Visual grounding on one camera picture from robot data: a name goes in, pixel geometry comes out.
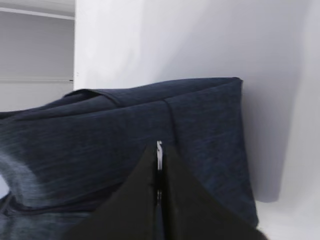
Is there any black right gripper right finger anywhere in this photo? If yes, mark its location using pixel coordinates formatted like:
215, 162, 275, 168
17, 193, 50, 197
162, 146, 266, 240

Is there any navy blue lunch bag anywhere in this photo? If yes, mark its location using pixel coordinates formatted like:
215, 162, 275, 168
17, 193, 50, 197
0, 77, 259, 240

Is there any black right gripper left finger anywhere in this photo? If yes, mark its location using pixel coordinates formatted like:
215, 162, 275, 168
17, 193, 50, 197
62, 146, 157, 240

